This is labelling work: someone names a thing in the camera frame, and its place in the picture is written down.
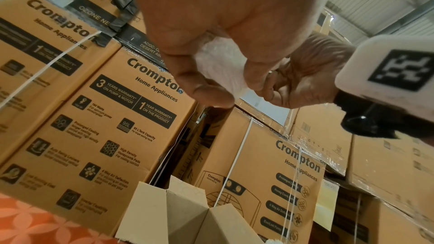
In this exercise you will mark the person's left hand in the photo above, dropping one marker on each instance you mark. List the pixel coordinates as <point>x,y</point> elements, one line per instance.
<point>230,2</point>

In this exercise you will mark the person's right hand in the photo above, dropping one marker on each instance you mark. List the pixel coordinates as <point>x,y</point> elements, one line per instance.
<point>312,71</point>

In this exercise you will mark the bubble wrap sheet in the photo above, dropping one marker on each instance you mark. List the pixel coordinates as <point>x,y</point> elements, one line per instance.
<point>220,66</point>

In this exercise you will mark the small cardboard box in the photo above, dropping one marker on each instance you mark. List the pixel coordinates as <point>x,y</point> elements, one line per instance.
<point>169,216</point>

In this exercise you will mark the stack of Crompton cartons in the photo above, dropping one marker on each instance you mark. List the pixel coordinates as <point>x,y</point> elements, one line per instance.
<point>102,125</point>

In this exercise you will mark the white paper document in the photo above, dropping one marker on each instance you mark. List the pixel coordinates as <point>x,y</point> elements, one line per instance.
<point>268,110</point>

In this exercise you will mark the black wristband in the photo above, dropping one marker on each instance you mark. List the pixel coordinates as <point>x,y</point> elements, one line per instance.
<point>380,119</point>

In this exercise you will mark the pale yellow paper slip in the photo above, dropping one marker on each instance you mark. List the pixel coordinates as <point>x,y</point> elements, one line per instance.
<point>325,205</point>

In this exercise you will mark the orange floral tablecloth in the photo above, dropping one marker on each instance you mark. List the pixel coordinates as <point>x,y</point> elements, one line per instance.
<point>41,224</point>

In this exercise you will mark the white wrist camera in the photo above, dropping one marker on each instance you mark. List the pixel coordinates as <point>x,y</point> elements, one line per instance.
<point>393,77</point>

